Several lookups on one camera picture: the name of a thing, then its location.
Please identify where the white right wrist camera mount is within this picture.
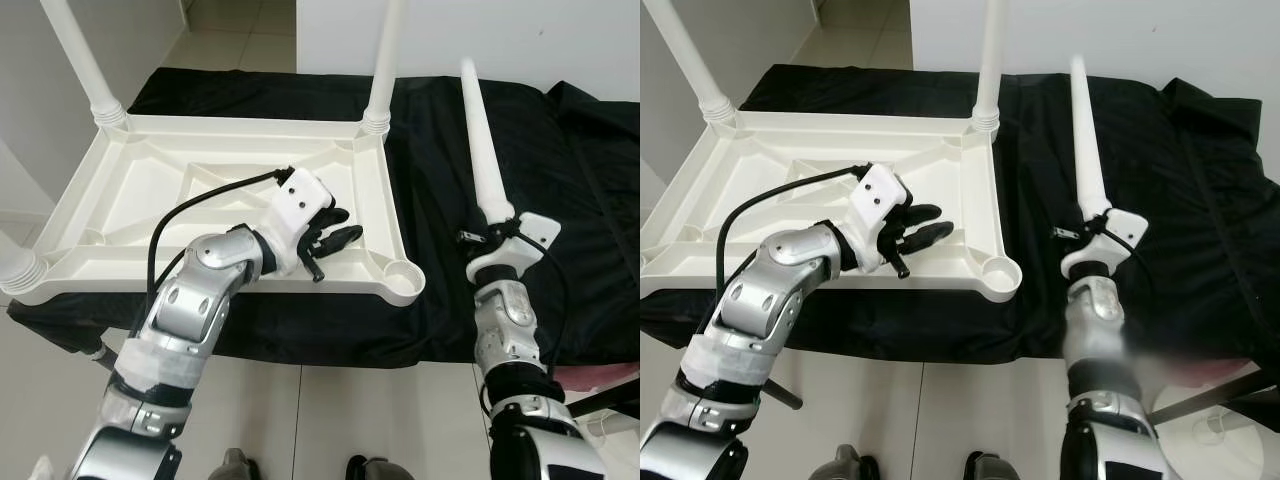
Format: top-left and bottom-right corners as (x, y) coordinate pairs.
(1062, 207), (1149, 283)
(465, 212), (561, 291)

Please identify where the white round stand base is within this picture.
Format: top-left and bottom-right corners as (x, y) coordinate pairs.
(1150, 390), (1280, 480)
(580, 410), (641, 480)

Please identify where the grey robot foot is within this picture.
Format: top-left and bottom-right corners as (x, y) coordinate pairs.
(215, 448), (261, 480)
(345, 455), (401, 480)
(825, 445), (881, 480)
(962, 452), (1021, 480)

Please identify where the white tapered plastic table leg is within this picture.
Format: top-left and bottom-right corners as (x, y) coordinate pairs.
(972, 0), (1009, 136)
(362, 0), (408, 136)
(40, 0), (129, 126)
(645, 0), (736, 126)
(1068, 55), (1114, 221)
(0, 240), (49, 296)
(460, 58), (516, 226)

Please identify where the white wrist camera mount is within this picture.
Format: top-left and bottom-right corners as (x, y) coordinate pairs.
(1062, 207), (1149, 283)
(465, 212), (561, 291)
(850, 163), (913, 273)
(265, 170), (334, 276)

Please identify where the white plastic children table top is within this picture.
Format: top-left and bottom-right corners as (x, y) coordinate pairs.
(0, 112), (426, 306)
(640, 108), (1023, 304)

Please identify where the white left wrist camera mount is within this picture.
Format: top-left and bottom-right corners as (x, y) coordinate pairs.
(265, 170), (334, 276)
(850, 163), (913, 273)

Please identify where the pink cloth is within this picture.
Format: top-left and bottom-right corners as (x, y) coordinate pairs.
(1150, 360), (1241, 386)
(555, 362), (641, 391)

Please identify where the black cloth table cover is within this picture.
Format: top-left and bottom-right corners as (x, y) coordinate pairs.
(640, 64), (1280, 366)
(8, 68), (641, 369)

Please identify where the grey right robot foot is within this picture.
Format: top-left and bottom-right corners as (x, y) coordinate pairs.
(962, 452), (1021, 480)
(345, 455), (401, 480)

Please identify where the grey left robot foot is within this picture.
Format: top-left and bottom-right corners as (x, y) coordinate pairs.
(215, 448), (261, 480)
(825, 445), (881, 480)

